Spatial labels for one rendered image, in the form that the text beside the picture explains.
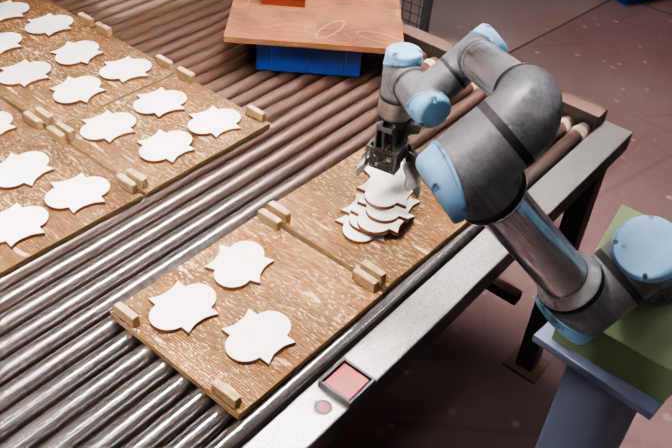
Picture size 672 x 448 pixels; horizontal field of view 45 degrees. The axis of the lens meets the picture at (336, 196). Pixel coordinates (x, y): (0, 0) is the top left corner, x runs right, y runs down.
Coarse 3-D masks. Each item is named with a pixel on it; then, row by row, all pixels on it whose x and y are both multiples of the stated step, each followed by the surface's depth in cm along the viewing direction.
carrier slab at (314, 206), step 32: (352, 160) 199; (320, 192) 188; (352, 192) 189; (288, 224) 179; (320, 224) 180; (416, 224) 182; (448, 224) 183; (352, 256) 172; (384, 256) 173; (416, 256) 174; (384, 288) 165
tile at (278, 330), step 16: (240, 320) 154; (256, 320) 154; (272, 320) 155; (288, 320) 155; (240, 336) 151; (256, 336) 151; (272, 336) 152; (240, 352) 148; (256, 352) 148; (272, 352) 149
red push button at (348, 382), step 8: (344, 368) 149; (352, 368) 150; (336, 376) 148; (344, 376) 148; (352, 376) 148; (360, 376) 148; (328, 384) 146; (336, 384) 146; (344, 384) 146; (352, 384) 147; (360, 384) 147; (344, 392) 145; (352, 392) 145
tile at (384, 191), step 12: (372, 180) 184; (384, 180) 185; (396, 180) 185; (372, 192) 181; (384, 192) 181; (396, 192) 182; (408, 192) 182; (372, 204) 178; (384, 204) 178; (396, 204) 179
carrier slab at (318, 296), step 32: (256, 224) 178; (288, 256) 171; (320, 256) 171; (160, 288) 161; (256, 288) 163; (288, 288) 163; (320, 288) 164; (352, 288) 165; (224, 320) 155; (320, 320) 157; (352, 320) 159; (160, 352) 148; (192, 352) 149; (224, 352) 149; (288, 352) 150; (256, 384) 144
